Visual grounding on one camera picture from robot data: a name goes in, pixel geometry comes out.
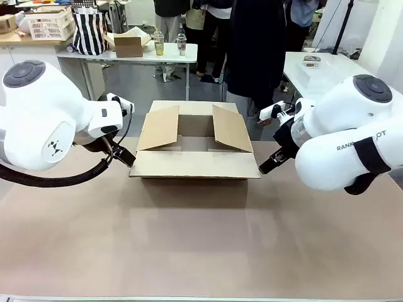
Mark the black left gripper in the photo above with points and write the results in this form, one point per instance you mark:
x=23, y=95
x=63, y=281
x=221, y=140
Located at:
x=94, y=144

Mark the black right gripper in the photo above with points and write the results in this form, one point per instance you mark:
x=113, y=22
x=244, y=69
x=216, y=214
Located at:
x=287, y=135

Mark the brown cardboard shipping box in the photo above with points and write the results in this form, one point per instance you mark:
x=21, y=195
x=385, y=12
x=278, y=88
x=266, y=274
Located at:
x=195, y=163

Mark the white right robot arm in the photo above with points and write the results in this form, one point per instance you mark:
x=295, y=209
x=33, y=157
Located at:
x=343, y=141

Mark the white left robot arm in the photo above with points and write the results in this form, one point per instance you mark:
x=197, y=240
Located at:
x=37, y=119

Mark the person's left hand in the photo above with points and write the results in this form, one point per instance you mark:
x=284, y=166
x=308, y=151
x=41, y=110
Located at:
x=266, y=122

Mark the large white corner table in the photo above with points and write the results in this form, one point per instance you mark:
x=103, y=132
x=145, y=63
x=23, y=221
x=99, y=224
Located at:
x=315, y=78

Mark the small white tray basket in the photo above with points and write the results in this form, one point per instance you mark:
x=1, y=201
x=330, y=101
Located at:
x=311, y=62

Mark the white table with grey legs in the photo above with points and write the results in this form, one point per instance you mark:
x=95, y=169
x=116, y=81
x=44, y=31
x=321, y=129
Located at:
x=173, y=53

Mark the person in black hoodie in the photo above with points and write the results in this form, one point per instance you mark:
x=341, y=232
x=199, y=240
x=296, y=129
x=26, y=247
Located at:
x=252, y=47

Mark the clear plastic drink cup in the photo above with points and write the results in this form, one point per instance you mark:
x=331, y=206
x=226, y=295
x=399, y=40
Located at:
x=158, y=42

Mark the clear plastic water bottle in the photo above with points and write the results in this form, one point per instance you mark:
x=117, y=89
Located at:
x=181, y=44

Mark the black white striped bag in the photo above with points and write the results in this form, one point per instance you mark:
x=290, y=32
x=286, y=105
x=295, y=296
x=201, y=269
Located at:
x=89, y=33

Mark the white cabinet with wooden top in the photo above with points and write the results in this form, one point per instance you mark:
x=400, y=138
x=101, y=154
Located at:
x=28, y=53

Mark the bystander in dark trousers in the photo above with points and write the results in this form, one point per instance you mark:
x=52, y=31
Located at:
x=211, y=34

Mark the bystander in light trousers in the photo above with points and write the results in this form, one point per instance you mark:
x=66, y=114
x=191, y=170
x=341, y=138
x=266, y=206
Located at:
x=170, y=19

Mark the bystander in blue shirt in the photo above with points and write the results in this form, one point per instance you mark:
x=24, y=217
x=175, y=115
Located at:
x=300, y=19

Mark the white plastic lattice crate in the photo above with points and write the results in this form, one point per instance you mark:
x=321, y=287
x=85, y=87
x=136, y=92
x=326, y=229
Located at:
x=50, y=26

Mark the black tripod stand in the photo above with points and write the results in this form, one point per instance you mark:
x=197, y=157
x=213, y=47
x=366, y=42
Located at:
x=343, y=28

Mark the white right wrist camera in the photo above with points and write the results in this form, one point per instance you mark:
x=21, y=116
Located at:
x=270, y=110

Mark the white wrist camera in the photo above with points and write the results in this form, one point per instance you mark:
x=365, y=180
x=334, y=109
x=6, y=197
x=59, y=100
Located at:
x=270, y=110
x=121, y=100

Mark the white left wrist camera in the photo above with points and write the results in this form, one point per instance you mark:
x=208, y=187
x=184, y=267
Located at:
x=121, y=100

